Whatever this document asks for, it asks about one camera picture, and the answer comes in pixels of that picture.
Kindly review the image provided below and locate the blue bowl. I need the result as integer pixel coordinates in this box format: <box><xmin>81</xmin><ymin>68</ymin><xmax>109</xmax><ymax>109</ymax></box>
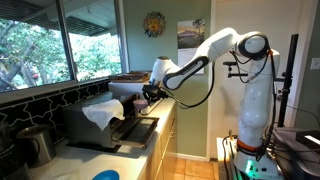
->
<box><xmin>92</xmin><ymin>170</ymin><xmax>120</xmax><ymax>180</ymax></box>

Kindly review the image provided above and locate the sun wall decoration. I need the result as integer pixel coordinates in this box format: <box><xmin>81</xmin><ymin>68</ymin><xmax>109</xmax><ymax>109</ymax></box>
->
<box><xmin>143</xmin><ymin>11</ymin><xmax>166</xmax><ymax>38</ymax></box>

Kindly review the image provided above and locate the grey toaster oven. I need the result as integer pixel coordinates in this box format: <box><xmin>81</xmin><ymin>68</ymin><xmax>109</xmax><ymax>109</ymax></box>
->
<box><xmin>62</xmin><ymin>92</ymin><xmax>158</xmax><ymax>151</ymax></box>

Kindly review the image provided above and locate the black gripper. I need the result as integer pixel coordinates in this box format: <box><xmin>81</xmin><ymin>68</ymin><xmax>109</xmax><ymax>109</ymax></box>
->
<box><xmin>142</xmin><ymin>85</ymin><xmax>168</xmax><ymax>104</ymax></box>

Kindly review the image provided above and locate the white cloth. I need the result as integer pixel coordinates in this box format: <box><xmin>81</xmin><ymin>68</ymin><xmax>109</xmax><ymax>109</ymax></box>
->
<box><xmin>82</xmin><ymin>99</ymin><xmax>125</xmax><ymax>131</ymax></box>

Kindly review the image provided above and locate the white light switch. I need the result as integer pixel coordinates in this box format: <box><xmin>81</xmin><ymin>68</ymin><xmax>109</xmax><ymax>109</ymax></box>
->
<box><xmin>310</xmin><ymin>58</ymin><xmax>320</xmax><ymax>70</ymax></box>

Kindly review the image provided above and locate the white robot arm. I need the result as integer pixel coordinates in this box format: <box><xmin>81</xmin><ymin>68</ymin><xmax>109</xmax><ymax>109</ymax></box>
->
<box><xmin>142</xmin><ymin>28</ymin><xmax>283</xmax><ymax>180</ymax></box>

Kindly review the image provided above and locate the purple bowl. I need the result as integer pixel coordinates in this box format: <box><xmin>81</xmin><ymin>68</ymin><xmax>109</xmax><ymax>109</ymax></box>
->
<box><xmin>133</xmin><ymin>99</ymin><xmax>148</xmax><ymax>115</ymax></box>

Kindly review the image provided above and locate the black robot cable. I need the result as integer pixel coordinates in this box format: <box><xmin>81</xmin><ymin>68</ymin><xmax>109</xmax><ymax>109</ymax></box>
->
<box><xmin>166</xmin><ymin>61</ymin><xmax>216</xmax><ymax>110</ymax></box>

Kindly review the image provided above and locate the wooden kitchen cabinet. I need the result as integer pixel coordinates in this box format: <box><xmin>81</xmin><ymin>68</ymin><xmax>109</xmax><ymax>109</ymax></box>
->
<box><xmin>138</xmin><ymin>105</ymin><xmax>177</xmax><ymax>180</ymax></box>

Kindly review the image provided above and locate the white microwave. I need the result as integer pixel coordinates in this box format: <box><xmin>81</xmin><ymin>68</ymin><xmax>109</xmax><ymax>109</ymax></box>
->
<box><xmin>108</xmin><ymin>82</ymin><xmax>161</xmax><ymax>115</ymax></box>

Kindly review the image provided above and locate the steel pot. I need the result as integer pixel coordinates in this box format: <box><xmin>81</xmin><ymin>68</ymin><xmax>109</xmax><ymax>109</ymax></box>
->
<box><xmin>16</xmin><ymin>125</ymin><xmax>56</xmax><ymax>168</ymax></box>

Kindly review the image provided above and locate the black camera stand pole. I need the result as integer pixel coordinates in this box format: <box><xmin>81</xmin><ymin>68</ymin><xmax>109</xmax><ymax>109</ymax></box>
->
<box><xmin>231</xmin><ymin>32</ymin><xmax>298</xmax><ymax>130</ymax></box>

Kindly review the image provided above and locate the wall calendar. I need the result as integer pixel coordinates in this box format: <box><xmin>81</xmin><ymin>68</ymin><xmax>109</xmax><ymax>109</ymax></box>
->
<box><xmin>177</xmin><ymin>18</ymin><xmax>205</xmax><ymax>67</ymax></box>

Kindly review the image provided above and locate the wooden tray on microwave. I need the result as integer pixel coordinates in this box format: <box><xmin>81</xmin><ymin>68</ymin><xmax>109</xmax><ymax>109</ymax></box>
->
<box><xmin>109</xmin><ymin>71</ymin><xmax>151</xmax><ymax>82</ymax></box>

